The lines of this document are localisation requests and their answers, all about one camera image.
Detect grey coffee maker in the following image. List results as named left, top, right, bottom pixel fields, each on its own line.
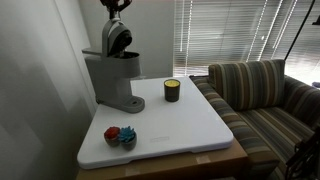
left=82, top=18, right=145, bottom=113

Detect white window blinds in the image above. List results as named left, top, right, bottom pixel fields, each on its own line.
left=173, top=0, right=320, bottom=84

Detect dark candle jar yellow wax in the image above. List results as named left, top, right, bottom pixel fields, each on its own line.
left=164, top=79, right=181, bottom=102

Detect red succulent in grey pot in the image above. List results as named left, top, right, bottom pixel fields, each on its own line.
left=104, top=126, right=120, bottom=147

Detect white table board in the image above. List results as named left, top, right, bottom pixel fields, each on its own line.
left=77, top=77, right=234, bottom=169

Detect blue succulent in grey pot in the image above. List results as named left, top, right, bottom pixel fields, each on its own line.
left=118, top=126, right=137, bottom=150

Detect striped sofa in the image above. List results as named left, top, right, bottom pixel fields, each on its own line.
left=191, top=60, right=320, bottom=180

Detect brown cardboard box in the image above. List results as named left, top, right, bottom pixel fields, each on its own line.
left=76, top=139, right=248, bottom=180

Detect black tripod stand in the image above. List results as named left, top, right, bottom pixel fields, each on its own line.
left=285, top=127, right=320, bottom=180

